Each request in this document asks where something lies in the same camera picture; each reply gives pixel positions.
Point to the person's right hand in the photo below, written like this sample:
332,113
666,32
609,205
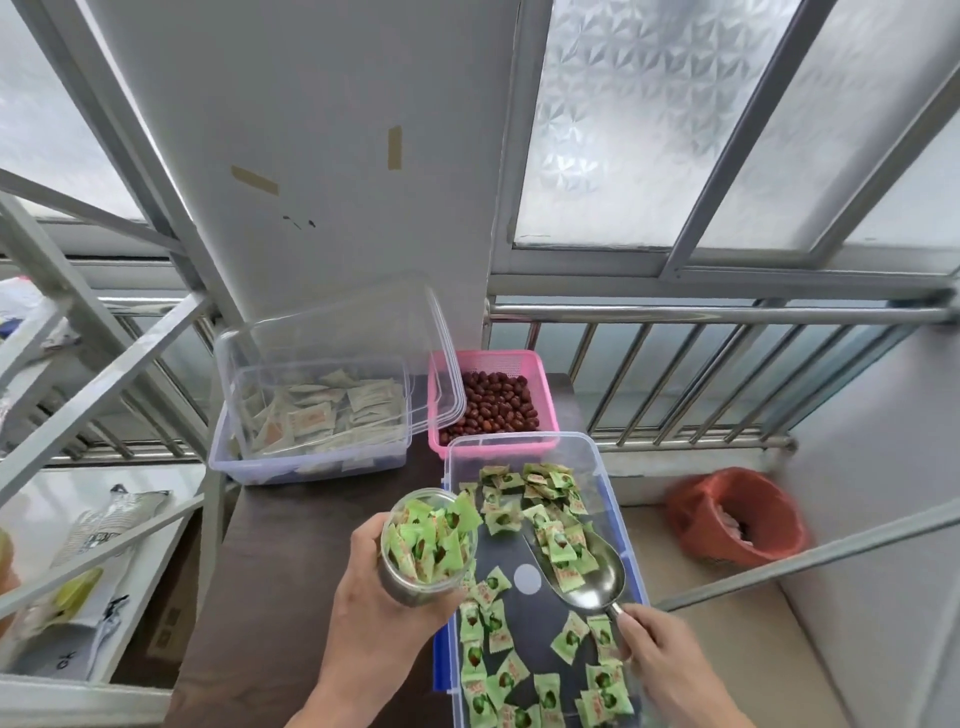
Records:
675,660

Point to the person's left hand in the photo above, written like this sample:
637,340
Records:
367,637

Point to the person's left thumb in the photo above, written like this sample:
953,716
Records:
439,611

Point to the person's right thumb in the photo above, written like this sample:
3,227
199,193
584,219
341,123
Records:
631,649

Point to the round metal cup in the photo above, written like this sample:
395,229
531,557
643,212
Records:
409,589

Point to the metal scoop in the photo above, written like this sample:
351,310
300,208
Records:
600,577

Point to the person's left forearm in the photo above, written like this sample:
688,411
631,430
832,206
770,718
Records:
322,709

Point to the person's right forearm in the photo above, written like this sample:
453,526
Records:
705,712

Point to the pile of loose green candies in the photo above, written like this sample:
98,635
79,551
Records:
495,615

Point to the green candies filling cup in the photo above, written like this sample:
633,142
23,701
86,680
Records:
431,536

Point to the green candies heaped on scoop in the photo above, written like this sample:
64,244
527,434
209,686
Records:
564,555

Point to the red-lined waste bin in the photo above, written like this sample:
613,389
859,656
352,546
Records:
720,517

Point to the blue-rimmed clear plastic bin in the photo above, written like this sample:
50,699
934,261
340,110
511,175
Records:
525,457

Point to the clear plastic storage bin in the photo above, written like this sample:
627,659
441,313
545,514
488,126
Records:
300,469

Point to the grey metal bar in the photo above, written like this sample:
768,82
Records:
810,555

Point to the pile of red dates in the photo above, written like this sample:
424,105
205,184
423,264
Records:
491,409

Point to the pile of white packets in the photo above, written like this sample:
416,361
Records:
322,420

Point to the pink plastic basket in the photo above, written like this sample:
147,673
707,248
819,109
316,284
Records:
491,360

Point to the brown cardboard box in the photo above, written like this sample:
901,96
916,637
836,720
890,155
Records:
169,622

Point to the clear plastic lid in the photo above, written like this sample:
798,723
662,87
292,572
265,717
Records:
337,322

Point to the long steel railing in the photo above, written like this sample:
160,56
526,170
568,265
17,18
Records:
675,311

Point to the silver plastic bag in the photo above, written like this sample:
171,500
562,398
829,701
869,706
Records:
105,525

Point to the yellow packet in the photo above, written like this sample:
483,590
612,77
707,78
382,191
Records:
71,596

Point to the white paper bag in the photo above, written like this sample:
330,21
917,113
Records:
67,649

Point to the grey metal rack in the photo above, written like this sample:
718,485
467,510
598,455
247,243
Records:
97,390

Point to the short steel railing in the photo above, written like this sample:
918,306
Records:
150,304

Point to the strip of brown tape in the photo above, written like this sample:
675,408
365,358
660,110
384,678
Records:
394,148
255,181

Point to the white plastic bag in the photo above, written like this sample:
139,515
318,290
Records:
26,311

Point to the wide frosted sliding window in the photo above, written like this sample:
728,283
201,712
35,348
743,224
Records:
645,135

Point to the narrow frosted window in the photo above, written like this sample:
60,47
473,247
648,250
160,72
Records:
45,112

